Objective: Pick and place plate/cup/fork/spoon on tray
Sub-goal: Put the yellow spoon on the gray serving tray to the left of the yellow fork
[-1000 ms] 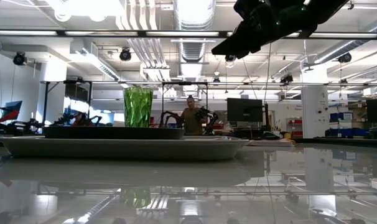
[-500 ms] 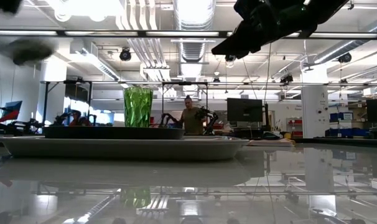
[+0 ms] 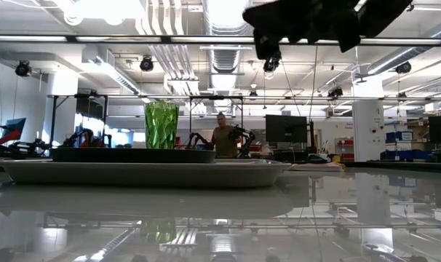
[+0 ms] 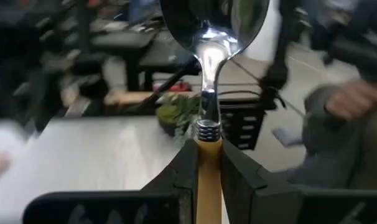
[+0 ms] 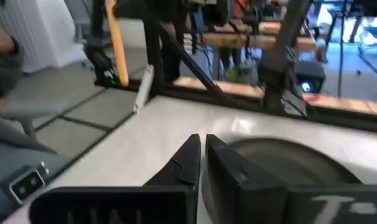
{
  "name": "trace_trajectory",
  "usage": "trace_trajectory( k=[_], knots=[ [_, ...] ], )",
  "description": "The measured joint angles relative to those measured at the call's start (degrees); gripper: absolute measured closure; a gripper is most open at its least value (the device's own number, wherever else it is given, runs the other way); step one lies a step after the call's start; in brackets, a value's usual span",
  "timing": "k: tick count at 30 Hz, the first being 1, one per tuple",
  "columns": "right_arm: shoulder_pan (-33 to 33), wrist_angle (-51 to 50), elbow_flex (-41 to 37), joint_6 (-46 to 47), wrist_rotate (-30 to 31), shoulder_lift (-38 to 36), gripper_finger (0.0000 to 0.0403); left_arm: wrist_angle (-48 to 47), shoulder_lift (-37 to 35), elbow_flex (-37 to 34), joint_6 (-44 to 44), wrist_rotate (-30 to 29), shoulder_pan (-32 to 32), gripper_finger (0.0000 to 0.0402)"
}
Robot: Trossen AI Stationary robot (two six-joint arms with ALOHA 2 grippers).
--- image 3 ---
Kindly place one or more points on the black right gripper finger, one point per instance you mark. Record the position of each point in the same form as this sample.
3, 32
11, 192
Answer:
268, 47

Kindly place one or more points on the green faceted plastic cup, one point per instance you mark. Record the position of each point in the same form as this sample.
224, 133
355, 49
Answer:
161, 125

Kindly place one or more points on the dark round plate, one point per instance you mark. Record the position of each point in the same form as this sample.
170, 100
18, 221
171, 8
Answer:
133, 155

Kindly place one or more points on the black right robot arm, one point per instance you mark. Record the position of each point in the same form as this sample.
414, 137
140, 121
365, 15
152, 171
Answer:
382, 12

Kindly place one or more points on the grey rectangular serving tray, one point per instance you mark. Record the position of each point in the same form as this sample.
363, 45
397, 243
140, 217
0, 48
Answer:
144, 174

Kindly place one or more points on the large black monitor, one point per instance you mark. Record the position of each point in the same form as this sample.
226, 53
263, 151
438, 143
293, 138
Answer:
286, 128

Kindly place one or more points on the standing person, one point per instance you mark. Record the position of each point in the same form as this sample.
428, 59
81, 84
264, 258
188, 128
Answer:
224, 140

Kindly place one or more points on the white square pillar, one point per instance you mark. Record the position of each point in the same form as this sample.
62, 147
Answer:
368, 127

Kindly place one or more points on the red storage bins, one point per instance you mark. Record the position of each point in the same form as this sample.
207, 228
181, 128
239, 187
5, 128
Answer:
344, 149

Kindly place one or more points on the folded beige cloth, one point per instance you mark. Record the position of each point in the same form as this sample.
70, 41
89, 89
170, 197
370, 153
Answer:
317, 166

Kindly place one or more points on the small yellow container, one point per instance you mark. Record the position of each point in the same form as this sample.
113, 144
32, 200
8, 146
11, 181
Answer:
336, 158

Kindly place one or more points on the blue storage bins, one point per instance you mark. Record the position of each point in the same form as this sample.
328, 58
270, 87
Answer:
406, 154

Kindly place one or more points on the tilted blue-screen monitor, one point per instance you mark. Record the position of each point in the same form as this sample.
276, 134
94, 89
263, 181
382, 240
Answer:
15, 127

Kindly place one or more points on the black ceiling camera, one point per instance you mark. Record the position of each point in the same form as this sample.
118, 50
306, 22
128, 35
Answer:
335, 92
270, 65
146, 64
23, 69
403, 67

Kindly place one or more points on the ribbed silver ventilation duct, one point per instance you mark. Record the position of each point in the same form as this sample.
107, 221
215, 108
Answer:
224, 60

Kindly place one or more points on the black metal station frame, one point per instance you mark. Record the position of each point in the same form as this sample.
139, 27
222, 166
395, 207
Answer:
241, 109
54, 120

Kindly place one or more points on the black overhead frame bar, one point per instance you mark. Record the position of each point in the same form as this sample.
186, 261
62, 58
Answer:
133, 39

